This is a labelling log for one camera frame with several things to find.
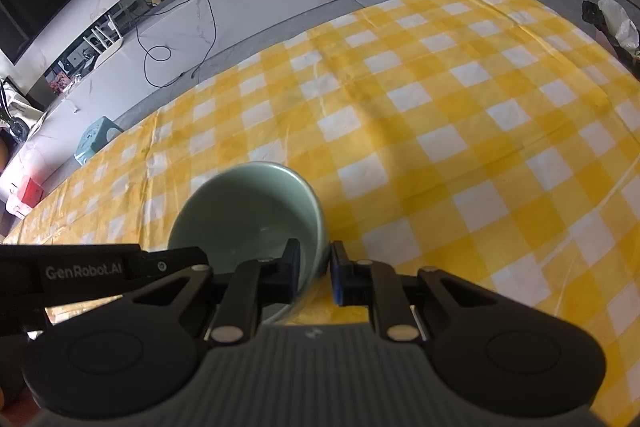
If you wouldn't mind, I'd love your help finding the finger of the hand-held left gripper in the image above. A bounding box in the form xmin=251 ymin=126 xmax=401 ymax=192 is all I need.
xmin=140 ymin=247 xmax=208 ymax=282

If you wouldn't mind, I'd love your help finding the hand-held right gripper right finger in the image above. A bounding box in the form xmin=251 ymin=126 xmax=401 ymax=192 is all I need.
xmin=330 ymin=241 xmax=488 ymax=342

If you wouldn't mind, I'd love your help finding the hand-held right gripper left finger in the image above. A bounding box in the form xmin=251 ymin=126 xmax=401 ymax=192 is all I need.
xmin=132 ymin=238 xmax=302 ymax=347

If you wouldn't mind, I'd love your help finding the small pale green bowl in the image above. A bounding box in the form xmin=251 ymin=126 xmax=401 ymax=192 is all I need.
xmin=166 ymin=161 xmax=330 ymax=325

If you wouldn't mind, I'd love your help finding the pink storage box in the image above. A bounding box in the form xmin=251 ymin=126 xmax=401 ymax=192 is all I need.
xmin=5 ymin=177 xmax=46 ymax=218

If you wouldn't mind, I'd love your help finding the teal plastic stool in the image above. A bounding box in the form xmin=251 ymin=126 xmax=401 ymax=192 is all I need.
xmin=74 ymin=117 xmax=123 ymax=166

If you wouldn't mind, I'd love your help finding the yellow checkered tablecloth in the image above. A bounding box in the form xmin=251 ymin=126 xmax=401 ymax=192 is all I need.
xmin=0 ymin=0 xmax=640 ymax=427

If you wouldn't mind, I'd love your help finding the white wifi router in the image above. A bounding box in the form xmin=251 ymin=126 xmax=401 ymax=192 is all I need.
xmin=82 ymin=14 xmax=126 ymax=68

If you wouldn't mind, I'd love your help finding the white plastic bag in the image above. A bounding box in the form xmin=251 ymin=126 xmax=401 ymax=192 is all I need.
xmin=597 ymin=0 xmax=640 ymax=52

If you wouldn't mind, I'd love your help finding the black cable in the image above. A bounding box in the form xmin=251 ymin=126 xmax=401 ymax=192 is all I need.
xmin=136 ymin=0 xmax=216 ymax=88

